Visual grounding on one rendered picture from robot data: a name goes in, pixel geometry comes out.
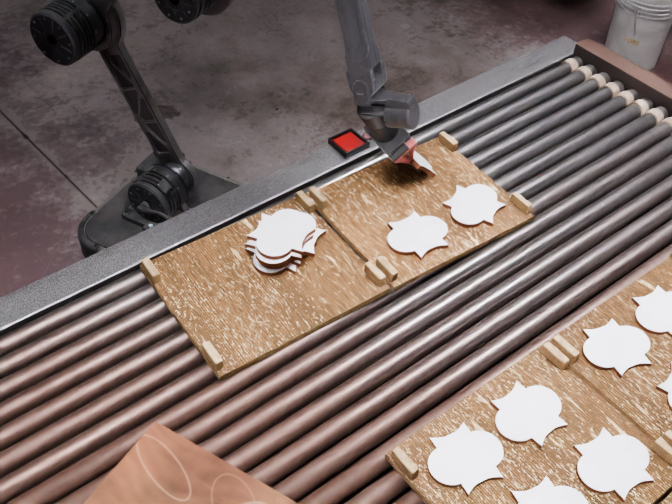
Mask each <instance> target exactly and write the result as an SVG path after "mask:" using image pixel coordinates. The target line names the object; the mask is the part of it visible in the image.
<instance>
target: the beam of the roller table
mask: <svg viewBox="0 0 672 504"><path fill-rule="evenodd" d="M576 43H577V42H575V41H573V40H571V39H570V38H568V37H566V36H562V37H560V38H557V39H555V40H553V41H551V42H549V43H547V44H545V45H542V46H540V47H538V48H536V49H534V50H532V51H530V52H527V53H525V54H523V55H521V56H519V57H517V58H514V59H512V60H510V61H508V62H506V63H504V64H502V65H499V66H497V67H495V68H493V69H491V70H489V71H487V72H484V73H482V74H480V75H478V76H476V77H474V78H472V79H469V80H467V81H465V82H463V83H461V84H459V85H456V86H454V87H452V88H450V89H448V90H446V91H444V92H441V93H439V94H437V95H435V96H433V97H431V98H429V99H426V100H424V101H422V102H420V103H418V105H419V109H420V118H419V123H418V125H417V127H416V128H415V129H405V130H406V131H407V132H408V133H409V134H410V136H413V135H415V134H417V133H419V132H421V131H423V130H425V129H427V128H429V127H431V126H433V125H436V124H438V123H440V122H442V121H444V120H446V119H448V118H450V117H452V116H454V115H456V114H458V113H460V112H462V111H464V110H466V109H468V108H470V107H473V106H475V105H477V104H479V103H481V102H483V101H485V100H487V99H489V98H491V97H493V96H495V95H497V94H499V93H501V92H503V91H505V90H507V89H510V88H512V87H514V86H516V85H518V84H520V83H522V82H524V81H526V80H528V79H530V78H532V77H534V76H536V75H538V74H540V73H542V72H544V71H546V70H549V69H551V68H553V67H555V66H557V65H559V64H560V63H561V62H562V61H564V60H566V59H568V58H572V56H573V52H574V49H575V45H576ZM367 141H368V142H370V147H369V148H368V149H365V150H363V151H361V152H359V153H357V154H355V155H353V156H351V157H349V158H347V159H346V158H345V157H344V156H342V155H341V154H340V153H339V152H338V151H336V150H335V149H334V148H333V147H332V146H331V145H328V146H325V147H323V148H321V149H319V150H317V151H315V152H313V153H310V154H308V155H306V156H304V157H302V158H300V159H297V160H295V161H293V162H291V163H289V164H287V165H285V166H282V167H280V168H278V169H276V170H274V171H272V172H270V173H267V174H265V175H263V176H261V177H259V178H257V179H254V180H252V181H250V182H248V183H246V184H244V185H242V186H239V187H237V188H235V189H233V190H231V191H229V192H227V193H224V194H222V195H220V196H218V197H216V198H214V199H212V200H209V201H207V202H205V203H203V204H201V205H199V206H196V207H194V208H192V209H190V210H188V211H186V212H184V213H181V214H179V215H177V216H175V217H173V218H171V219H169V220H166V221H164V222H162V223H160V224H158V225H156V226H154V227H151V228H149V229H147V230H145V231H143V232H141V233H138V234H136V235H134V236H132V237H130V238H128V239H126V240H123V241H121V242H119V243H117V244H115V245H113V246H111V247H108V248H106V249H104V250H102V251H100V252H98V253H95V254H93V255H91V256H89V257H87V258H85V259H83V260H80V261H78V262H76V263H74V264H72V265H70V266H68V267H65V268H63V269H61V270H59V271H57V272H55V273H53V274H50V275H48V276H46V277H44V278H42V279H40V280H37V281H35V282H33V283H31V284H29V285H27V286H25V287H22V288H20V289H18V290H16V291H14V292H12V293H10V294H7V295H5V296H3V297H1V298H0V336H2V335H4V334H6V333H8V332H10V331H12V330H14V329H16V328H18V327H21V326H23V325H25V324H27V323H29V322H31V321H33V320H35V319H37V318H39V317H41V316H43V315H45V314H47V313H49V312H51V311H53V310H55V309H58V308H60V307H62V306H64V305H66V304H68V303H70V302H72V301H74V300H76V299H78V298H80V297H82V296H84V295H86V294H88V293H90V292H92V291H95V290H97V289H99V288H101V287H103V286H105V285H107V284H109V283H111V282H113V281H115V280H117V279H119V278H121V277H123V276H125V275H127V274H129V273H131V272H134V271H136V270H138V269H140V265H141V264H142V262H141V260H142V259H144V258H146V257H148V258H149V259H150V260H153V259H155V258H157V257H159V256H162V255H164V254H166V253H169V252H171V251H173V250H175V249H178V248H180V247H182V246H184V245H187V244H189V243H191V242H194V241H196V240H198V239H200V238H203V237H205V236H207V235H210V234H212V233H214V232H216V231H218V230H220V229H222V228H224V227H226V226H228V225H230V224H232V223H234V222H236V221H238V220H240V219H242V218H244V217H247V216H249V215H251V214H253V213H255V212H257V211H259V210H261V209H263V208H265V207H267V206H269V205H271V204H273V203H275V202H277V201H279V200H281V199H284V198H286V197H288V196H290V195H292V194H294V193H296V192H298V191H300V190H302V189H304V188H306V187H308V186H310V185H312V184H314V183H316V182H318V181H321V180H323V179H325V178H327V177H329V176H331V175H333V174H335V173H337V172H339V171H341V170H343V169H345V168H347V167H349V166H351V165H353V164H355V163H357V162H360V161H362V160H364V159H366V158H368V157H370V156H372V155H374V154H376V153H378V152H380V151H382V150H381V148H380V147H379V146H378V145H377V144H376V143H375V141H374V139H372V140H367Z"/></svg>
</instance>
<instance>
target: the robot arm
mask: <svg viewBox="0 0 672 504"><path fill-rule="evenodd" d="M335 5H336V9H337V14H338V18H339V23H340V27H341V31H342V36H343V41H344V47H345V61H346V66H347V71H346V75H347V79H348V84H349V88H350V91H351V93H352V94H353V95H354V101H355V105H358V106H357V114H358V116H359V117H360V118H361V120H362V121H363V122H364V124H365V125H366V126H364V130H365V133H366V134H367V135H368V136H369V137H370V138H372V139H374V141H375V143H376V144H377V145H378V146H379V147H380V148H381V150H382V151H383V152H384V153H385V154H386V155H387V156H388V157H389V158H390V159H391V160H392V161H393V162H394V163H407V164H409V163H410V162H411V161H412V160H413V155H414V150H415V148H416V145H417V142H416V141H415V140H414V139H413V138H412V137H411V136H410V134H409V133H408V132H407V131H406V130H405V129H415V128H416V127H417V125H418V123H419V118H420V109H419V105H418V103H417V102H416V98H415V96H414V95H412V94H404V93H397V92H396V91H392V90H386V87H385V83H386V80H387V73H386V68H385V63H384V59H381V56H380V51H379V47H378V45H377V44H376V41H375V37H374V33H373V29H372V25H371V20H370V15H369V10H368V5H367V0H335ZM404 142H405V143H404ZM408 151H409V158H408V159H406V158H402V157H403V156H404V155H405V154H406V153H407V152H408Z"/></svg>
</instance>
